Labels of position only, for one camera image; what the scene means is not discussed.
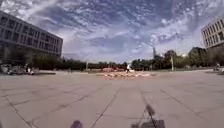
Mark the red and orange flower bed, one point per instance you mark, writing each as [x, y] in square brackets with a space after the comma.
[123, 74]

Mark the person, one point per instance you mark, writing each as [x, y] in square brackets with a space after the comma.
[127, 68]

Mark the beige paved plaza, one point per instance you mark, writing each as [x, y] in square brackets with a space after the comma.
[110, 100]

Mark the robot's own part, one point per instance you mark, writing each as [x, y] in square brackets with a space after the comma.
[76, 124]

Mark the row of trees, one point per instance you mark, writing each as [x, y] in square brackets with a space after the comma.
[186, 59]

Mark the dark grey glass building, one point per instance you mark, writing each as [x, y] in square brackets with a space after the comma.
[26, 35]

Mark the beige building with window grid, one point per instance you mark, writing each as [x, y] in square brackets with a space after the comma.
[215, 33]

